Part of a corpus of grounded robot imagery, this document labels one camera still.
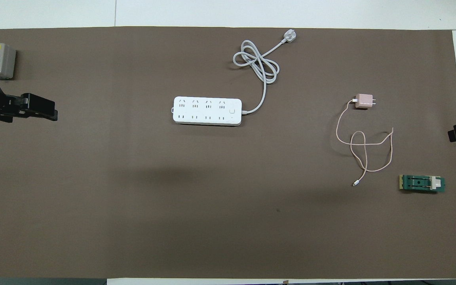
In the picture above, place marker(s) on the pink charger adapter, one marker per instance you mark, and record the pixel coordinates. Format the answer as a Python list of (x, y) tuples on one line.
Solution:
[(363, 101)]

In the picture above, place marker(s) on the white power strip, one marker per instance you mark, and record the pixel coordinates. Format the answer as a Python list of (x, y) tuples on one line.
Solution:
[(207, 111)]

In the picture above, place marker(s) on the grey push button box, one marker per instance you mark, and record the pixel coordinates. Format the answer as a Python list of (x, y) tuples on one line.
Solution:
[(5, 61)]

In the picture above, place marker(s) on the brown table mat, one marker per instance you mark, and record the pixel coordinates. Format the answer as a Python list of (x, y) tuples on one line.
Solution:
[(228, 221)]

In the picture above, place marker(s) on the green knife switch block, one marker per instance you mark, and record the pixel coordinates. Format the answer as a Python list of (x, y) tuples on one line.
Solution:
[(422, 183)]

